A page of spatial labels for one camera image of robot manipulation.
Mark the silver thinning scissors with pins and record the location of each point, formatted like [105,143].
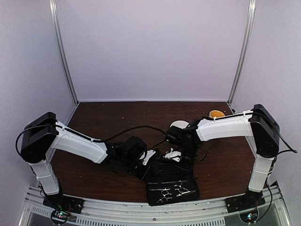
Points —
[165,194]

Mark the aluminium frame post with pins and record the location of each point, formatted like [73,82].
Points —
[62,54]
[245,44]

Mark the front aluminium rail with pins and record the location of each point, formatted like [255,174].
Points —
[211,212]

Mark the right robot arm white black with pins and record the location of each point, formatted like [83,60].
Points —
[257,124]

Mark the left aluminium frame post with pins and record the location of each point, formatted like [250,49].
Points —
[62,54]

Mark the white ceramic bowl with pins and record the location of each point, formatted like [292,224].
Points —
[179,124]

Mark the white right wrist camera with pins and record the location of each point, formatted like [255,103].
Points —
[173,154]

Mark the black tool case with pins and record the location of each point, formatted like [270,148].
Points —
[164,174]

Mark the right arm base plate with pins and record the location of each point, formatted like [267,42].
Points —
[242,202]

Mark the silver straight hair scissors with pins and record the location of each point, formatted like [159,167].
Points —
[181,190]

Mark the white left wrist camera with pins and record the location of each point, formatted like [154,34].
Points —
[146,156]

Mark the right aluminium frame post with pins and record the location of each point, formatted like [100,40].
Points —
[245,44]

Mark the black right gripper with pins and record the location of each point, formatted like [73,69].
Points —
[186,168]

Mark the white mug yellow inside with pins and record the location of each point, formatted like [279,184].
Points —
[216,114]

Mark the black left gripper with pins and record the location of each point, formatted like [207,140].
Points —
[149,169]

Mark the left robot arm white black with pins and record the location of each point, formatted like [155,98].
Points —
[46,132]

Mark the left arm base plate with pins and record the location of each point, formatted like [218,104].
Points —
[64,203]

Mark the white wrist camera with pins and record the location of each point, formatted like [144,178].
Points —
[173,154]
[146,156]

